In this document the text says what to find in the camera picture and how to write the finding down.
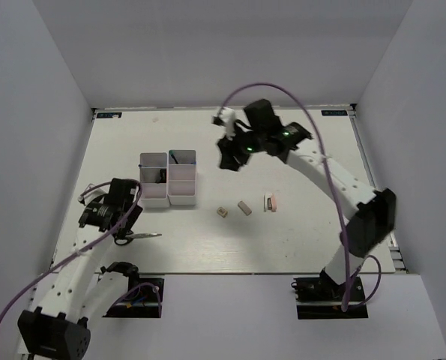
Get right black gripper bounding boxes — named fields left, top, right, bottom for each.
left=216, top=123, right=265, bottom=173

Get grey eraser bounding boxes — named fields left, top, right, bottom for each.
left=238, top=201, right=252, bottom=216

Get green gel pen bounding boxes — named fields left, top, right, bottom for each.
left=169, top=150, right=179, bottom=164

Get black handled scissors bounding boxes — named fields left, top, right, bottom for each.
left=115, top=232, right=162, bottom=246

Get green black highlighter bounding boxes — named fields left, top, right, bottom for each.
left=156, top=169, right=167, bottom=184

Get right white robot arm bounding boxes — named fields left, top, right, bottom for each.
left=212, top=99, right=397, bottom=299

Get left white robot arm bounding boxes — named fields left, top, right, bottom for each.
left=17, top=178, right=142, bottom=359

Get right white organizer container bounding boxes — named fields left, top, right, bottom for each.
left=167, top=149, right=197, bottom=206

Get white organizer container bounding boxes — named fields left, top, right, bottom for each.
left=139, top=152, right=169, bottom=209
left=167, top=149, right=197, bottom=206

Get left white organizer container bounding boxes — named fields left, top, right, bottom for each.
left=139, top=152, right=169, bottom=209

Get right corner label sticker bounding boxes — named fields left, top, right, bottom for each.
left=321, top=109, right=348, bottom=116

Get corner label sticker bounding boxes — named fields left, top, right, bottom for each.
left=96, top=112, right=122, bottom=119
left=321, top=109, right=348, bottom=116

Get left corner label sticker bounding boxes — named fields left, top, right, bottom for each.
left=96, top=112, right=122, bottom=119

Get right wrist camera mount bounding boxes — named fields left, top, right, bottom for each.
left=212, top=107, right=237, bottom=140

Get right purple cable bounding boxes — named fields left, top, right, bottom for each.
left=222, top=82, right=382, bottom=312

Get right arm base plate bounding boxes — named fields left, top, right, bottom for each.
left=291, top=277, right=369, bottom=320

